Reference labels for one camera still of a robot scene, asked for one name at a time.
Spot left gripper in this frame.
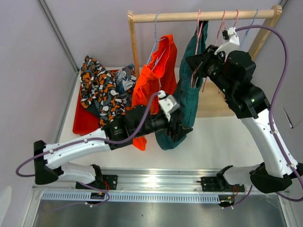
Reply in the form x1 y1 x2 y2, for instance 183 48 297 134
133 109 192 142

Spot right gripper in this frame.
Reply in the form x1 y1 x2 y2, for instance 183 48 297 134
186 45 235 97

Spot teal green shorts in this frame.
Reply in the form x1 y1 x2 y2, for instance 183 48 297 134
155 20 209 151

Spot pink hanger of patterned shorts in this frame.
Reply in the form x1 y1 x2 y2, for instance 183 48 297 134
202 10 226 93

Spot blue hanger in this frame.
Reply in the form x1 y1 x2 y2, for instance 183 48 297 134
238 9 259 51
146 12 167 71

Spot blue orange patterned shorts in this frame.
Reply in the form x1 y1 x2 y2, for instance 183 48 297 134
115 64 136 94

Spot orange black patterned shorts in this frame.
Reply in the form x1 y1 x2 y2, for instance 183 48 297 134
80 55 120 128

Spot dark navy shorts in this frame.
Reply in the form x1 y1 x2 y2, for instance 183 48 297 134
80 92 132 124

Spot pink hanger of navy shorts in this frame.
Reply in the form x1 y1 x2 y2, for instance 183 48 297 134
232 9 240 27

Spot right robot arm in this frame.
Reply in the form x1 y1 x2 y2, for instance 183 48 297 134
185 45 296 193

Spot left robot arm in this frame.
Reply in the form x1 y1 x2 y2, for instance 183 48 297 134
34 105 193 189

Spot wooden clothes rack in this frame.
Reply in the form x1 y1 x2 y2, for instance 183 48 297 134
127 5 282 118

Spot red plastic bin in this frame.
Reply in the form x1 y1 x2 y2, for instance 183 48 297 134
72 70 119 137

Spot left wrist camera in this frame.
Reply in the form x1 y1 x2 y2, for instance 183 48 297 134
158 90 180 122

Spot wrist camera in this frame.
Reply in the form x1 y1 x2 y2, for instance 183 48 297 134
158 90 180 122
214 26 240 55

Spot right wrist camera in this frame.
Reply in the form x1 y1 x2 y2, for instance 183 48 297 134
214 26 240 55

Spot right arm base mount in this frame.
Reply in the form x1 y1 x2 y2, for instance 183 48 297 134
197 176 245 192

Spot aluminium rail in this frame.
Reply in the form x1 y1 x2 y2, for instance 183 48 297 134
31 167 292 204

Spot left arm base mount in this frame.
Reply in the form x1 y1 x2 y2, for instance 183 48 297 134
75 175 118 190

